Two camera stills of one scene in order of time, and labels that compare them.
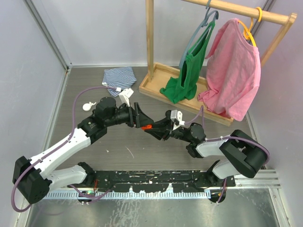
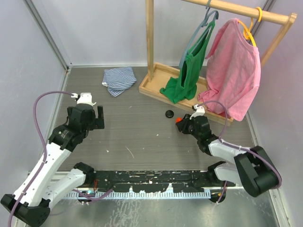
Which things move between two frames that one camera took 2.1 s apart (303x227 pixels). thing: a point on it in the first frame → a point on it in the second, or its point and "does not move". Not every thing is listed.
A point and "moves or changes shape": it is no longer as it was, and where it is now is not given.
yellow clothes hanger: [247, 33] does not move
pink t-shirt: [233, 71] does not move
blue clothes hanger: [201, 24] does not move
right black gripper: [165, 126] → [182, 125]
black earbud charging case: [168, 114] does not move
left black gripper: [137, 118] → [99, 121]
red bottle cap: [148, 126] moves or changes shape
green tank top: [183, 86] does not move
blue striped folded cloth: [121, 77] does not move
